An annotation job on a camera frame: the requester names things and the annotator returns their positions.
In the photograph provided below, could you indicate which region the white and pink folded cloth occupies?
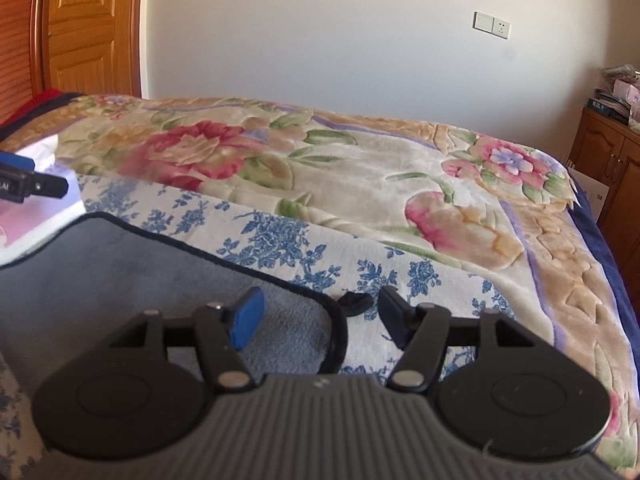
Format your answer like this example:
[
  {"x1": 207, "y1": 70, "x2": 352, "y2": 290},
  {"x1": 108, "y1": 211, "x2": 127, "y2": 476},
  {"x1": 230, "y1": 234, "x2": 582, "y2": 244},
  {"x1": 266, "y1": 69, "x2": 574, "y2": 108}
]
[{"x1": 0, "y1": 135, "x2": 85, "y2": 267}]

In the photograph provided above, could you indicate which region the red cloth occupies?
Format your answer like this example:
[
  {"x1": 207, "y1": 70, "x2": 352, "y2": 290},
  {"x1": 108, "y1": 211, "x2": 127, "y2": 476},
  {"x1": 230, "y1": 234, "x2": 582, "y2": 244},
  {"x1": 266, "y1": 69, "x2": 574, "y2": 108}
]
[{"x1": 19, "y1": 88, "x2": 64, "y2": 112}]

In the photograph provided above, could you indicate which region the wooden door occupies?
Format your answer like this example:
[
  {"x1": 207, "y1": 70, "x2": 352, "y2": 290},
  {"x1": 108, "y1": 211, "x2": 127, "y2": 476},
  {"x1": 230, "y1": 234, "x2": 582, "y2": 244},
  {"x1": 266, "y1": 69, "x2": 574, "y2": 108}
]
[{"x1": 42, "y1": 0, "x2": 147, "y2": 99}]

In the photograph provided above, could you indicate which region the clear plastic bag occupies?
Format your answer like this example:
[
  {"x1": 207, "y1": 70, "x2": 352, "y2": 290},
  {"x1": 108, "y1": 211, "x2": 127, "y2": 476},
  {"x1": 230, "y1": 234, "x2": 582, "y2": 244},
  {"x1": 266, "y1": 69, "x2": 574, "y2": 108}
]
[{"x1": 599, "y1": 63, "x2": 640, "y2": 87}]

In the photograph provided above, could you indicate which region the grey towel with black edging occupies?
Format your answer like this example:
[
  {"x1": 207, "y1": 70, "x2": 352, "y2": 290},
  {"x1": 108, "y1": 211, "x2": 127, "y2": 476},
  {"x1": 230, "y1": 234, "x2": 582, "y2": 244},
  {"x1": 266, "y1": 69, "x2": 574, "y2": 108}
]
[{"x1": 0, "y1": 212, "x2": 374, "y2": 411}]

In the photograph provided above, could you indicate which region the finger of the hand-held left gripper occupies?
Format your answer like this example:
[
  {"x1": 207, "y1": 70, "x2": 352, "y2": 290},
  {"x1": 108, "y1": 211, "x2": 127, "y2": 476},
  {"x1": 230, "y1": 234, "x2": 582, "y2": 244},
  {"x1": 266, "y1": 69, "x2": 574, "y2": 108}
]
[{"x1": 0, "y1": 151, "x2": 70, "y2": 205}]

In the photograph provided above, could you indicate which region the stack of books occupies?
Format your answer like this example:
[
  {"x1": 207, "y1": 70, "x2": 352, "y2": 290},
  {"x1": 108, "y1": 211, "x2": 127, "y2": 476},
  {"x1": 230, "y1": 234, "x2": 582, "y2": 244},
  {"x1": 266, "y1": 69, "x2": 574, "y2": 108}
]
[{"x1": 587, "y1": 88, "x2": 632, "y2": 127}]

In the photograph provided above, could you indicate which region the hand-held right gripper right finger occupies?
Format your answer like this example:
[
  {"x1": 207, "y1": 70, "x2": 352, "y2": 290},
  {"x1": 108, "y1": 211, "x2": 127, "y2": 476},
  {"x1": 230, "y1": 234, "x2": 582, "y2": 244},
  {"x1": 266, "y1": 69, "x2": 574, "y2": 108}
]
[{"x1": 377, "y1": 285, "x2": 539, "y2": 393}]

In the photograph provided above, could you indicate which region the wooden louvred wardrobe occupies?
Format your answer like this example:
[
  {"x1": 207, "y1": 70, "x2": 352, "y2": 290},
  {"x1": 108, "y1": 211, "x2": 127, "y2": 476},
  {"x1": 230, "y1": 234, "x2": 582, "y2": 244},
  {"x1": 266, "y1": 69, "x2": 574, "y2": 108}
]
[{"x1": 0, "y1": 0, "x2": 48, "y2": 127}]

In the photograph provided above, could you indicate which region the wooden cabinet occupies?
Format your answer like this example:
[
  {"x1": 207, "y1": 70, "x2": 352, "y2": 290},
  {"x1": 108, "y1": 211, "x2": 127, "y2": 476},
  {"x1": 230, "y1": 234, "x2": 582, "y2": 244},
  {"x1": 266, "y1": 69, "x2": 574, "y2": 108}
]
[{"x1": 569, "y1": 107, "x2": 640, "y2": 281}]

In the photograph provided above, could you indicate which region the blue floral white bedsheet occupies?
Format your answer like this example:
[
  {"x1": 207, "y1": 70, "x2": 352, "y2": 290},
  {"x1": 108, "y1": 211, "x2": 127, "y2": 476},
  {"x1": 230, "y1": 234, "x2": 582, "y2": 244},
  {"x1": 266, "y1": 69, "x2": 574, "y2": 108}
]
[{"x1": 0, "y1": 175, "x2": 521, "y2": 480}]

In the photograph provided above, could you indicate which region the white flat board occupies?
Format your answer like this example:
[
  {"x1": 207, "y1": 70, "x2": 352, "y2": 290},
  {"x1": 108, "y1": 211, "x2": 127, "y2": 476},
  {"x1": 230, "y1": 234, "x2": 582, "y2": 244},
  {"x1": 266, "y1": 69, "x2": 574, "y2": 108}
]
[{"x1": 564, "y1": 166, "x2": 610, "y2": 222}]

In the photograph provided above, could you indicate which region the pink box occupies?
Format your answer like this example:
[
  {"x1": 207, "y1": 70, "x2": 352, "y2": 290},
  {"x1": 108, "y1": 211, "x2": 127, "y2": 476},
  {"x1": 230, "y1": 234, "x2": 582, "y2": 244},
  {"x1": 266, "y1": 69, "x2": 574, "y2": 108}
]
[{"x1": 612, "y1": 77, "x2": 640, "y2": 107}]

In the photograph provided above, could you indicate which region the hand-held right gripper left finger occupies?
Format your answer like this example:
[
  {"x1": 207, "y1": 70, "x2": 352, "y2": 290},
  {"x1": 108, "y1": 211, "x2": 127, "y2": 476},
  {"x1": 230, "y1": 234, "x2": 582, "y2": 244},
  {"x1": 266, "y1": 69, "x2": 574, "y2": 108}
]
[{"x1": 107, "y1": 287, "x2": 265, "y2": 394}]

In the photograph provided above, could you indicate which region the floral plush blanket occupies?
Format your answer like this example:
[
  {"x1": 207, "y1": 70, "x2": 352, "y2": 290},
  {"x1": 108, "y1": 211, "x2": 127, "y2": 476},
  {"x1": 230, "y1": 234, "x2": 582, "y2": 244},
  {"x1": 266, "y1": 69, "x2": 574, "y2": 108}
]
[{"x1": 0, "y1": 92, "x2": 640, "y2": 476}]

